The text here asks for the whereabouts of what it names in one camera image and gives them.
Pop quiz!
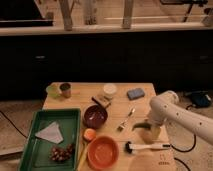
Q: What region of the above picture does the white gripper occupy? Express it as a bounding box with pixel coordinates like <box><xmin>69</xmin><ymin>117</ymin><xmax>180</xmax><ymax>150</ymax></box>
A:
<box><xmin>142</xmin><ymin>120</ymin><xmax>163</xmax><ymax>143</ymax></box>

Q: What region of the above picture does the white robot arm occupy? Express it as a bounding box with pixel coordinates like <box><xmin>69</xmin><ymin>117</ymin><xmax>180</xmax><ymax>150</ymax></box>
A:
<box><xmin>148</xmin><ymin>91</ymin><xmax>213</xmax><ymax>145</ymax></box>

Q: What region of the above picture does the orange bowl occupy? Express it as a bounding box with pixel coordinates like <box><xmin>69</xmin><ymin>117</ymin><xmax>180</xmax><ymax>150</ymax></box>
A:
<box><xmin>87</xmin><ymin>136</ymin><xmax>119</xmax><ymax>170</ymax></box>

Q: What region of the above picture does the purple bowl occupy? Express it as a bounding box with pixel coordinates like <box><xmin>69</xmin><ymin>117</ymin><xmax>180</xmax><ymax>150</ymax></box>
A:
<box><xmin>83</xmin><ymin>105</ymin><xmax>108</xmax><ymax>129</ymax></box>

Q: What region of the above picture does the black and white dish brush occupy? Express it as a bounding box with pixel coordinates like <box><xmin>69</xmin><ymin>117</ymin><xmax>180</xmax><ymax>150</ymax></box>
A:
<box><xmin>125</xmin><ymin>141</ymin><xmax>171</xmax><ymax>154</ymax></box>

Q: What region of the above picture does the metal fork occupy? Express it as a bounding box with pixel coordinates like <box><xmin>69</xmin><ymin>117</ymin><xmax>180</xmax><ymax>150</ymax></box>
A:
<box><xmin>117</xmin><ymin>108</ymin><xmax>135</xmax><ymax>132</ymax></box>

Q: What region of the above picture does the blue sponge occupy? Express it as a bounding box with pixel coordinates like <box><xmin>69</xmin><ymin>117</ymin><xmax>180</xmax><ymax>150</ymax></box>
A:
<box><xmin>127</xmin><ymin>88</ymin><xmax>145</xmax><ymax>100</ymax></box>

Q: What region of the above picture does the brown wooden block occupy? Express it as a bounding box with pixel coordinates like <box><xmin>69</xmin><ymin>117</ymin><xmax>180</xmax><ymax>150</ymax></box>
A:
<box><xmin>92</xmin><ymin>95</ymin><xmax>111</xmax><ymax>108</ymax></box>

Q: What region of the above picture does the dark blue object on floor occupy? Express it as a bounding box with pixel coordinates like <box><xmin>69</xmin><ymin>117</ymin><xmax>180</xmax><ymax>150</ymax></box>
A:
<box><xmin>190</xmin><ymin>93</ymin><xmax>212</xmax><ymax>108</ymax></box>

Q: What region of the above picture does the white cup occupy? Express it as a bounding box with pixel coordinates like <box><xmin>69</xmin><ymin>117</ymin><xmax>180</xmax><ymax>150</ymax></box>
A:
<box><xmin>103</xmin><ymin>83</ymin><xmax>117</xmax><ymax>99</ymax></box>

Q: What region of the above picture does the orange fruit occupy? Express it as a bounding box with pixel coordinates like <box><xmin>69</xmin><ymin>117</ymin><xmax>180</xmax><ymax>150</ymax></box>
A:
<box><xmin>83</xmin><ymin>128</ymin><xmax>96</xmax><ymax>141</ymax></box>

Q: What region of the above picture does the yellow banana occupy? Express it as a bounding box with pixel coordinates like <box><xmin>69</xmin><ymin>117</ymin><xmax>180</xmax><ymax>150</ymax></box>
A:
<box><xmin>76</xmin><ymin>143</ymin><xmax>88</xmax><ymax>171</ymax></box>

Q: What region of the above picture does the bunch of red grapes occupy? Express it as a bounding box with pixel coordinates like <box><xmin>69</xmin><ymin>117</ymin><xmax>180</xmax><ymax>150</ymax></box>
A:
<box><xmin>50</xmin><ymin>144</ymin><xmax>74</xmax><ymax>162</ymax></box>

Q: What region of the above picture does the green plastic tray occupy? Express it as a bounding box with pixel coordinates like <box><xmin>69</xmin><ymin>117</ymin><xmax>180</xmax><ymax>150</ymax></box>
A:
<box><xmin>18</xmin><ymin>108</ymin><xmax>81</xmax><ymax>171</ymax></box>

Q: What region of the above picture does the brown cup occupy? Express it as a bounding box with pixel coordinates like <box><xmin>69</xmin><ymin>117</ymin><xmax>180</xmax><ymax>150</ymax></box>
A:
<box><xmin>60</xmin><ymin>83</ymin><xmax>71</xmax><ymax>98</ymax></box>

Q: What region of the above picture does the white folded cloth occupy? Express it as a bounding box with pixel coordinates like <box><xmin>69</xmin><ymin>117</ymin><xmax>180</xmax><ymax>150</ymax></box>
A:
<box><xmin>35</xmin><ymin>122</ymin><xmax>63</xmax><ymax>144</ymax></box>

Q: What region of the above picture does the yellow-green cup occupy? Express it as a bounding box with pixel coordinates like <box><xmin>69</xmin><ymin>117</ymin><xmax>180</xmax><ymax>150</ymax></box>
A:
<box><xmin>46</xmin><ymin>84</ymin><xmax>60</xmax><ymax>99</ymax></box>

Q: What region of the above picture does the black cable right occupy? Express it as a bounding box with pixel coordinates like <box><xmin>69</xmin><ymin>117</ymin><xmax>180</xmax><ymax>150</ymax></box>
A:
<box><xmin>170</xmin><ymin>104</ymin><xmax>198</xmax><ymax>171</ymax></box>

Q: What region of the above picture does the black cable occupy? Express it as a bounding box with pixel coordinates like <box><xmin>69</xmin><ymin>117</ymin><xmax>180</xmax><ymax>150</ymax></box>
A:
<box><xmin>170</xmin><ymin>104</ymin><xmax>198</xmax><ymax>171</ymax></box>
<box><xmin>0</xmin><ymin>110</ymin><xmax>28</xmax><ymax>139</ymax></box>

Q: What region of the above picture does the black cable left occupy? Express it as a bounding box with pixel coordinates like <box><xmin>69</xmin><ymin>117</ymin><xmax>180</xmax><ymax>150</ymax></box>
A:
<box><xmin>0</xmin><ymin>110</ymin><xmax>28</xmax><ymax>139</ymax></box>

